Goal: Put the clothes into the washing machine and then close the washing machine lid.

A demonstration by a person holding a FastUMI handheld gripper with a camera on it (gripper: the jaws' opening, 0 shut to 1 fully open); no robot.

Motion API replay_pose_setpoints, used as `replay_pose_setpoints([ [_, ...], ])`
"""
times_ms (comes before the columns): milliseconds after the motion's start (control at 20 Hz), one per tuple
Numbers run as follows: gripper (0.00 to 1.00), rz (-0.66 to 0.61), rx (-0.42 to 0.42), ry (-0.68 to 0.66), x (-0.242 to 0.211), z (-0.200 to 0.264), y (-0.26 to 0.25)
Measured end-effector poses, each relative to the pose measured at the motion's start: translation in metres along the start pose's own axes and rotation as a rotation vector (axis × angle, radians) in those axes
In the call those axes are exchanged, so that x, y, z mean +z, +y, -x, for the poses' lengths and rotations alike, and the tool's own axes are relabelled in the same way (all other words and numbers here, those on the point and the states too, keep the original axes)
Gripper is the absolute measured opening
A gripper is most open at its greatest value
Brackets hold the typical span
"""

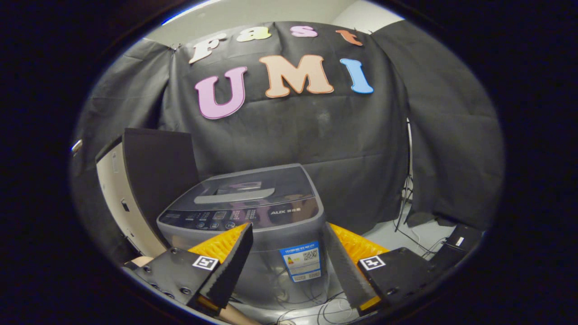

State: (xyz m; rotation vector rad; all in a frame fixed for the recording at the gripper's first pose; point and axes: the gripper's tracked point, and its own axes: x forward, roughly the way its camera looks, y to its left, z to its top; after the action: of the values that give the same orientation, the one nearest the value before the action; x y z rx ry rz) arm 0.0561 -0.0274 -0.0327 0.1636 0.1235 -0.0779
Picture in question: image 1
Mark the black box with white label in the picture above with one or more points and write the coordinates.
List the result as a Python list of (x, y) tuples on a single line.
[(465, 237)]

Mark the grey washing machine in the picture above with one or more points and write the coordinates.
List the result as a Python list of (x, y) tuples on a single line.
[(275, 243)]

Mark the silver smartphone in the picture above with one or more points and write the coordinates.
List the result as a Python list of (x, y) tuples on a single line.
[(77, 145)]

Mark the person's leg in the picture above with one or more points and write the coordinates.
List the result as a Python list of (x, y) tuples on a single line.
[(237, 316)]

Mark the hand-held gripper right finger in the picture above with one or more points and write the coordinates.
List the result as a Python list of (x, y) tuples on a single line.
[(345, 271)]

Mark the dark cabinet with cream door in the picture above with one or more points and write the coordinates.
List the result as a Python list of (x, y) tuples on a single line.
[(158, 171)]

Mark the black backdrop cloth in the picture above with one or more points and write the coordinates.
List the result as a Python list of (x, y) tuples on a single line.
[(352, 135)]

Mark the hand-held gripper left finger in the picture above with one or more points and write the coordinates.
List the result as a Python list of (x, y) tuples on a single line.
[(232, 266)]

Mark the black light stand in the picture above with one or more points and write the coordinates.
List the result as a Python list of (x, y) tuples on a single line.
[(408, 180)]

